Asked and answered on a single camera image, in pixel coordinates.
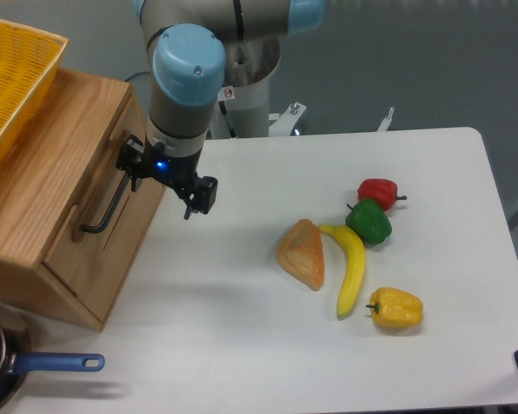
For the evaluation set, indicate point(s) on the wooden top drawer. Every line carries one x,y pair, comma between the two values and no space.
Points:
99,224

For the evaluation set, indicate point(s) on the blue handled frying pan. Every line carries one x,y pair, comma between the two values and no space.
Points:
17,357

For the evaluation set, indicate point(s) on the green bell pepper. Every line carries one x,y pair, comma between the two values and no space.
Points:
369,221

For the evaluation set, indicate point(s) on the yellow plastic basket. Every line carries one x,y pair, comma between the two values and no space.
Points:
29,60

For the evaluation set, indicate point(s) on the yellow bell pepper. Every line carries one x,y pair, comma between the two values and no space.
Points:
394,308

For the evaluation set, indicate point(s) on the orange bread slice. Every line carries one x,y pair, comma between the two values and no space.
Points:
300,254

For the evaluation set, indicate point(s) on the red bell pepper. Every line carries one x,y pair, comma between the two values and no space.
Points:
383,191

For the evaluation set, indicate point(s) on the wooden drawer cabinet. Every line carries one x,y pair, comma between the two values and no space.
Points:
60,178

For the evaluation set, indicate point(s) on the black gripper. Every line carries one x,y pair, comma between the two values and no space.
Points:
139,160

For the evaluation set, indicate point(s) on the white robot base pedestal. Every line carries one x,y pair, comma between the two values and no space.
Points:
243,103

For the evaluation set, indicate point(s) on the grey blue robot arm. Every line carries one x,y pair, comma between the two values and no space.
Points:
187,44

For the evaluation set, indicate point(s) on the white table frame bracket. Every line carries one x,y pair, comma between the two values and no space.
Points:
284,124

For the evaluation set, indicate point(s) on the yellow banana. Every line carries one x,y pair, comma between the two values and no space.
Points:
355,255

